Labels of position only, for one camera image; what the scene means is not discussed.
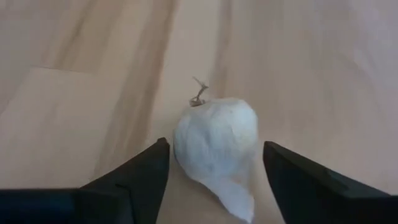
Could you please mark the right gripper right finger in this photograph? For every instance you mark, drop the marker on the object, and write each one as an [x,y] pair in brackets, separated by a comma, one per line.
[311,193]

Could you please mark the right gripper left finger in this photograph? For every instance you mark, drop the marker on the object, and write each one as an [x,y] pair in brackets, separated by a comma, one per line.
[136,186]

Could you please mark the large white garlic bulb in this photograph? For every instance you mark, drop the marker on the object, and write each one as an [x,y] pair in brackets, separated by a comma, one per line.
[214,140]

